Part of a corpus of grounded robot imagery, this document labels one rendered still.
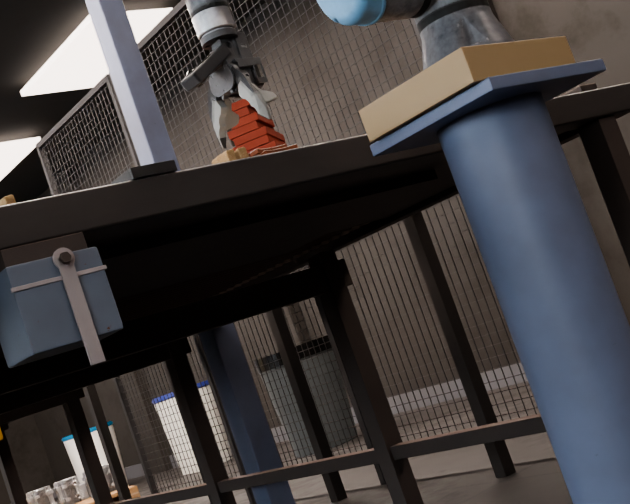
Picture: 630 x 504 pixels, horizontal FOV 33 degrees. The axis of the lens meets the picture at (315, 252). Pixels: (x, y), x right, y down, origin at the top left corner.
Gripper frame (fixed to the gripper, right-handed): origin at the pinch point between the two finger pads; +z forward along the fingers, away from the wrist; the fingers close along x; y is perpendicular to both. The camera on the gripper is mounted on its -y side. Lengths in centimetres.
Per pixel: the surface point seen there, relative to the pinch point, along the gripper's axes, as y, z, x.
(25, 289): -62, 22, -21
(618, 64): 369, -44, 129
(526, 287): -2, 43, -50
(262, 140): 58, -15, 60
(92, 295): -54, 25, -22
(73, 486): 228, 77, 564
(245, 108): 57, -25, 62
